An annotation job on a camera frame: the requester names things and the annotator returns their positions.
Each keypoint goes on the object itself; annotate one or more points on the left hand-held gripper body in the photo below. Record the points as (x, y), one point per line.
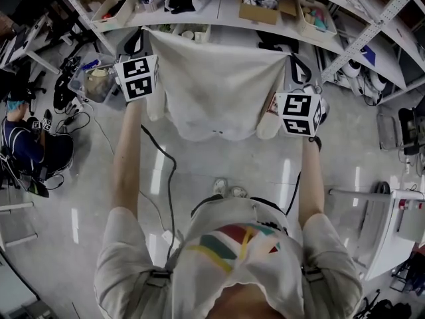
(136, 78)

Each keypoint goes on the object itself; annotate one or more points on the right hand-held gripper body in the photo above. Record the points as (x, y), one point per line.
(295, 113)

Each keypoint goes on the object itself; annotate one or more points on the white clothing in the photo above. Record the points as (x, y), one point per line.
(212, 85)

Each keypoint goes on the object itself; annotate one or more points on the person's right forearm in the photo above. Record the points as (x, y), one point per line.
(312, 184)

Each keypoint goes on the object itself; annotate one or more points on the person's left forearm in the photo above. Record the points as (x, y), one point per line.
(127, 158)

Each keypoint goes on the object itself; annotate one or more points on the clear plastic floor bin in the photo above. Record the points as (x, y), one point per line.
(94, 81)

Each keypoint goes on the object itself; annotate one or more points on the white tray with cups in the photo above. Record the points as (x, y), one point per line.
(192, 33)

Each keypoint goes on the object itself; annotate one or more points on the white round device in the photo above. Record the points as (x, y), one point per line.
(378, 82)
(351, 67)

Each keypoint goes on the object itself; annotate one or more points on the white plastic storage bin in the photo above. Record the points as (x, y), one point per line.
(114, 8)

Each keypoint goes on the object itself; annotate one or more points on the cup of pens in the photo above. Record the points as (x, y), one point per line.
(150, 2)

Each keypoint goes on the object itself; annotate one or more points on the white bin with colourful items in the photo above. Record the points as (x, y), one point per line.
(315, 22)

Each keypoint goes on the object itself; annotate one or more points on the person's white shoe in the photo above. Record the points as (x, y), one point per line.
(239, 192)
(220, 186)

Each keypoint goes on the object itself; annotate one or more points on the cardboard box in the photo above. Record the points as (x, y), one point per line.
(257, 12)

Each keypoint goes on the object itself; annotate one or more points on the white metal shelving unit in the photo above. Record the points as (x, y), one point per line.
(232, 15)

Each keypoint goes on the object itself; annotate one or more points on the white desk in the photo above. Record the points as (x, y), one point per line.
(23, 45)

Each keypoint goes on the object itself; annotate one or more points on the white table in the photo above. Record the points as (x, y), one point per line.
(385, 224)

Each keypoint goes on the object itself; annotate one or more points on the white power adapter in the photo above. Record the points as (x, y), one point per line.
(166, 235)

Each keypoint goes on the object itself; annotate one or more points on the person's white printed t-shirt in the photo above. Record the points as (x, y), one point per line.
(232, 264)

